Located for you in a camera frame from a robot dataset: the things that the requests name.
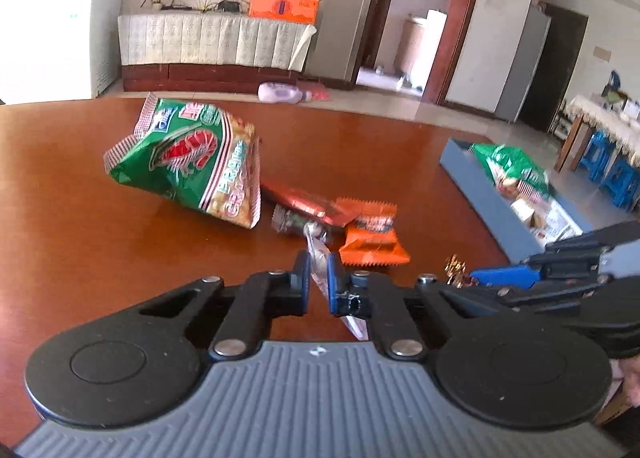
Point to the white chest freezer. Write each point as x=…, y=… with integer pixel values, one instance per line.
x=58, y=50

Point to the green shrimp chips bag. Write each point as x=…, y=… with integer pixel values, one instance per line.
x=196, y=154

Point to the white blue storage box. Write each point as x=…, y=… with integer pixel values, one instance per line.
x=515, y=240

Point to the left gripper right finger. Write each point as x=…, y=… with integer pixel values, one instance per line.
x=374, y=298

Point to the beige pastry packet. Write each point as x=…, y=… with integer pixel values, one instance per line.
x=512, y=188

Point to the purple detergent bottle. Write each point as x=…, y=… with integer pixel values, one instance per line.
x=282, y=93

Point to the dark red candy bar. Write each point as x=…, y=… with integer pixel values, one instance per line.
x=307, y=205

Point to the dark foil candy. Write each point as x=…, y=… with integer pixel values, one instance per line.
x=457, y=276

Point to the red floor mat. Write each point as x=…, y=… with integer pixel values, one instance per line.
x=313, y=91

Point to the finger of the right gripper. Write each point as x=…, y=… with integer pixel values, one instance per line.
x=519, y=276

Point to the tv cabinet with cloth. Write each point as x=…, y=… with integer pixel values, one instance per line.
x=189, y=52

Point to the green snack bag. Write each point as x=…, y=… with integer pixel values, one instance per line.
x=509, y=165

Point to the black router box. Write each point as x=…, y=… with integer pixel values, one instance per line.
x=230, y=6

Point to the orange snack packet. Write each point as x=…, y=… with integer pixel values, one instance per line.
x=371, y=238

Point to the clear wrapper silver snack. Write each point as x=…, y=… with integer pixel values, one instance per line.
x=317, y=230

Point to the clear printed snack packet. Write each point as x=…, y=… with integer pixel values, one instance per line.
x=557, y=225

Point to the wooden cabinet in hallway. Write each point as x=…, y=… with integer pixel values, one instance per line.
x=419, y=41

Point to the person right hand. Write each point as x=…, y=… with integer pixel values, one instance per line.
x=631, y=379

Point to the blue plastic stool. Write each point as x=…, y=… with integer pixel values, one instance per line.
x=622, y=184
x=596, y=156

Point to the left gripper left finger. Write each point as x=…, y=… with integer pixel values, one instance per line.
x=260, y=299

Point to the brown tan snack packet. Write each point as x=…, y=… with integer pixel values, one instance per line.
x=530, y=214

